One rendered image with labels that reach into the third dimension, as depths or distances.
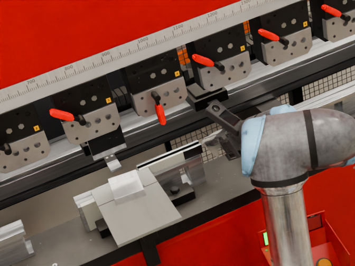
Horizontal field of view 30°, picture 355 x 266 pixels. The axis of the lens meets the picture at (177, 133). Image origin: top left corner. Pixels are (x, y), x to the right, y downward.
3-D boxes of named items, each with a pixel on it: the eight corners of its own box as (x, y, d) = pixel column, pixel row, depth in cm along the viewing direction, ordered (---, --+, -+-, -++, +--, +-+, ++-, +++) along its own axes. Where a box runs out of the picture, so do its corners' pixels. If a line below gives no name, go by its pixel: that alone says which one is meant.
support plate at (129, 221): (118, 248, 166) (117, 245, 165) (91, 193, 187) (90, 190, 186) (182, 219, 169) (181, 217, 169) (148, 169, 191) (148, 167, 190)
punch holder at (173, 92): (139, 120, 179) (124, 68, 170) (130, 107, 186) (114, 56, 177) (189, 100, 182) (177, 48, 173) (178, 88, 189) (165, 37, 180)
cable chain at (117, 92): (91, 118, 220) (87, 108, 218) (86, 110, 225) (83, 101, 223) (190, 79, 228) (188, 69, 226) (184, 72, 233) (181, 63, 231)
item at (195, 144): (141, 178, 191) (139, 170, 190) (138, 172, 194) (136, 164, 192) (203, 152, 196) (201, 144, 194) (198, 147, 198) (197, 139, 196)
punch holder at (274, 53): (268, 69, 187) (260, 16, 178) (254, 58, 194) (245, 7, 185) (313, 50, 190) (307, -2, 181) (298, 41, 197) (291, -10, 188)
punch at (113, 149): (94, 162, 184) (85, 134, 178) (93, 159, 185) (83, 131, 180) (127, 149, 186) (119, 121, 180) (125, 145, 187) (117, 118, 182)
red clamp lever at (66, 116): (52, 111, 163) (87, 120, 168) (48, 104, 166) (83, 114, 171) (49, 117, 164) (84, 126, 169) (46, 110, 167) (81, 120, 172)
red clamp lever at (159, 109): (161, 127, 178) (153, 97, 172) (157, 121, 181) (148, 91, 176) (168, 124, 178) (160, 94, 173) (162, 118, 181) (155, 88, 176)
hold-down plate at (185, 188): (102, 239, 187) (99, 231, 186) (96, 228, 192) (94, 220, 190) (196, 198, 194) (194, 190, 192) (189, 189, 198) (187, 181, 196)
